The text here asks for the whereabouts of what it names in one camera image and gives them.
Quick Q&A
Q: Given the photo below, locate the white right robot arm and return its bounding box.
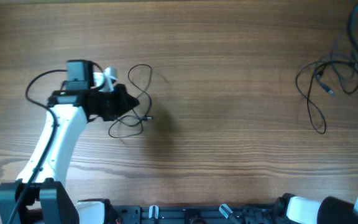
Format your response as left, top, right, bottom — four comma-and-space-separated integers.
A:
272, 194, 358, 224

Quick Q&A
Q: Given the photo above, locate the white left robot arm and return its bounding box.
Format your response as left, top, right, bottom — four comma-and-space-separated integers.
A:
0, 84, 139, 223

